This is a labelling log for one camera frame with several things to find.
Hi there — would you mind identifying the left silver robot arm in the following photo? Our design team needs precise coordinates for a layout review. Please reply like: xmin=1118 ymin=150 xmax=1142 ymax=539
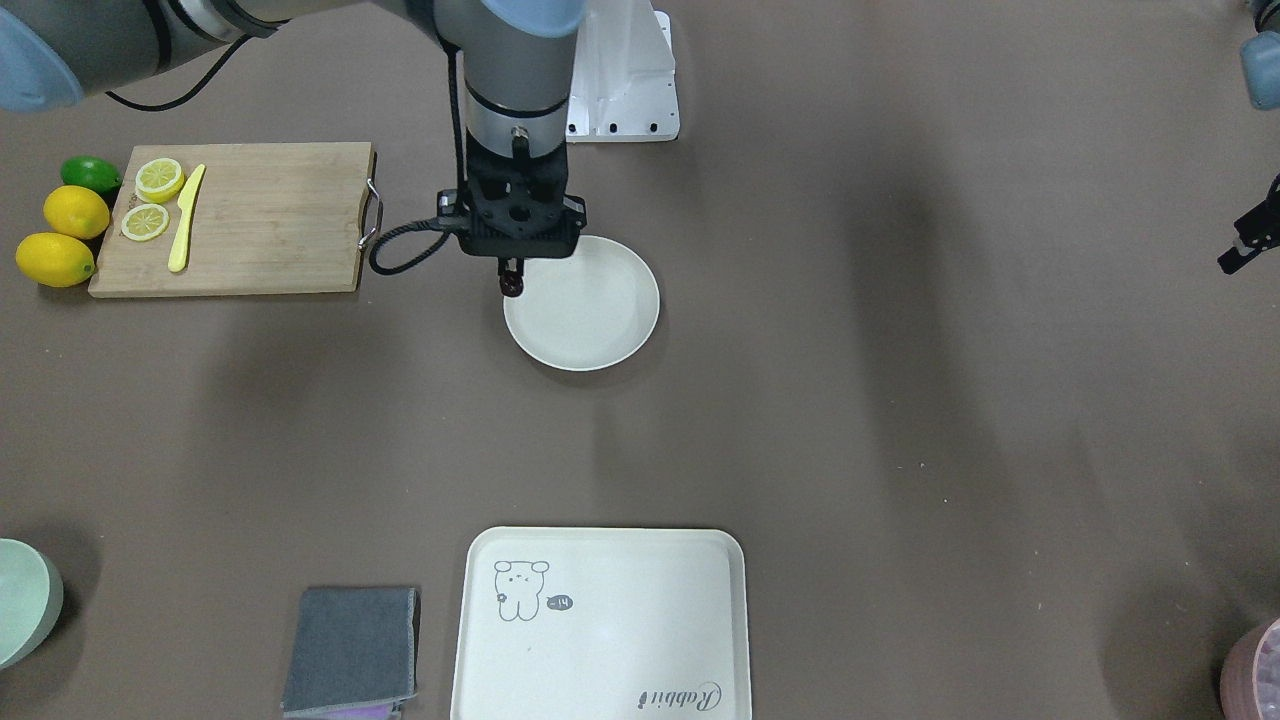
xmin=1217 ymin=1 xmax=1279 ymax=275

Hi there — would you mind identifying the yellow plastic knife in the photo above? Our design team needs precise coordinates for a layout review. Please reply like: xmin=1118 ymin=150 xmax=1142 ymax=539
xmin=166 ymin=163 xmax=207 ymax=274

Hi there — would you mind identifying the cream round plate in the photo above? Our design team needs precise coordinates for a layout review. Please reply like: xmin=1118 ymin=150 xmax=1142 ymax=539
xmin=503 ymin=234 xmax=660 ymax=372

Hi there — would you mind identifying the whole yellow lemon near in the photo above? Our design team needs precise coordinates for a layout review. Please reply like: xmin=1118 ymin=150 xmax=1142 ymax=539
xmin=15 ymin=232 xmax=97 ymax=288

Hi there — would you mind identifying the lemon slice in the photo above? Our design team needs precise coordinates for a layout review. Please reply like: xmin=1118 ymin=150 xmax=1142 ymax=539
xmin=119 ymin=202 xmax=172 ymax=242
xmin=134 ymin=158 xmax=187 ymax=205

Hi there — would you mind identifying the whole yellow lemon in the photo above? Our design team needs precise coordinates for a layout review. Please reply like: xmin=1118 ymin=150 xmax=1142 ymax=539
xmin=15 ymin=232 xmax=97 ymax=288
xmin=42 ymin=184 xmax=111 ymax=240

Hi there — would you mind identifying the mint green bowl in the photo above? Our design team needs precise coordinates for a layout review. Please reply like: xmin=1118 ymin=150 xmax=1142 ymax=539
xmin=1 ymin=538 xmax=64 ymax=669

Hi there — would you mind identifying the bamboo cutting board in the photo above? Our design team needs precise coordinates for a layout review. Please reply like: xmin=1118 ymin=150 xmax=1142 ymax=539
xmin=88 ymin=142 xmax=376 ymax=299

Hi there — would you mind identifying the grey folded cloth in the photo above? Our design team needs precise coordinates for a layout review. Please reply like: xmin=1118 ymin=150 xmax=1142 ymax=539
xmin=280 ymin=585 xmax=419 ymax=719

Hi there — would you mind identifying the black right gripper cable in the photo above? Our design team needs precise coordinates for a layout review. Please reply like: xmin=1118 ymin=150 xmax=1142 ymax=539
xmin=369 ymin=40 xmax=471 ymax=277

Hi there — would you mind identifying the cream rabbit tray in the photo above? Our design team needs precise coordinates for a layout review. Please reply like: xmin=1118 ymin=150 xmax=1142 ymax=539
xmin=451 ymin=527 xmax=753 ymax=719

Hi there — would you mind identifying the pink bowl with ice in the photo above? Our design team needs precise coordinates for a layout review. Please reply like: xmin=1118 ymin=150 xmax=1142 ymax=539
xmin=1219 ymin=619 xmax=1279 ymax=719

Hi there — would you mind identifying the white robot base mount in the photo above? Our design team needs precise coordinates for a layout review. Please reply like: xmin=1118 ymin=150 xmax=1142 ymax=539
xmin=564 ymin=1 xmax=681 ymax=143

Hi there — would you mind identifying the whole yellow lemon far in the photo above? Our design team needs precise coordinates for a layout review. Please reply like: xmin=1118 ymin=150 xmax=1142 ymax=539
xmin=42 ymin=184 xmax=111 ymax=240

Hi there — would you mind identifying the lemon slice upper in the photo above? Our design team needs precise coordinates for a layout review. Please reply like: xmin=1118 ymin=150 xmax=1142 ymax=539
xmin=134 ymin=158 xmax=187 ymax=205

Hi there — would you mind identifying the green lime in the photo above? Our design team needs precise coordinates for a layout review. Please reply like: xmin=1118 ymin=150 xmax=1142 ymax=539
xmin=59 ymin=155 xmax=123 ymax=195

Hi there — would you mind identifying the lemon slice lower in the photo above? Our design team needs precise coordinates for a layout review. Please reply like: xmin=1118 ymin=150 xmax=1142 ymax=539
xmin=119 ymin=202 xmax=172 ymax=242

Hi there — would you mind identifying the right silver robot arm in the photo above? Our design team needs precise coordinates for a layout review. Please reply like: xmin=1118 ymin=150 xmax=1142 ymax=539
xmin=1 ymin=1 xmax=588 ymax=297

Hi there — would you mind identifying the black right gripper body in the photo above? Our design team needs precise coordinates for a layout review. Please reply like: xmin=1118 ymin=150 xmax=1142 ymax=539
xmin=436 ymin=140 xmax=588 ymax=259

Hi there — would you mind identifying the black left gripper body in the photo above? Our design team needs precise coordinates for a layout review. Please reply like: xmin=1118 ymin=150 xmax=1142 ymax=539
xmin=1217 ymin=176 xmax=1279 ymax=275

